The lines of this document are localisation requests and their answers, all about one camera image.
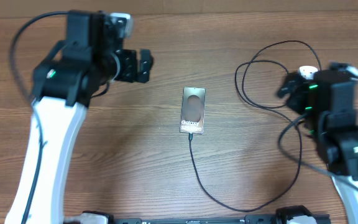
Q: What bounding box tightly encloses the white power strip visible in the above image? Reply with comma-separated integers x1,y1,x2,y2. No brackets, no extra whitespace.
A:
298,65,318,80

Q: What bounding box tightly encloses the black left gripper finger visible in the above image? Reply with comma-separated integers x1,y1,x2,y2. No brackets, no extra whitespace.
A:
139,49,154,69
137,69,150,83

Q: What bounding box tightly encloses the Galaxy smartphone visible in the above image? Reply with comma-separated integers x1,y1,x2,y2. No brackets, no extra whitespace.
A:
179,86,206,134

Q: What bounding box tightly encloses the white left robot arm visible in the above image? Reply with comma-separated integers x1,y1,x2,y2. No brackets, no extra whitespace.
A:
5,10,154,223

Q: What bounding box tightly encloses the black USB charging cable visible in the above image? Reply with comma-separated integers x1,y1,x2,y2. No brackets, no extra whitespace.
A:
187,40,323,213

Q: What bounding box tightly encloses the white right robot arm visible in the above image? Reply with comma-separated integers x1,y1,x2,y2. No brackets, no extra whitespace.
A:
277,67,358,223

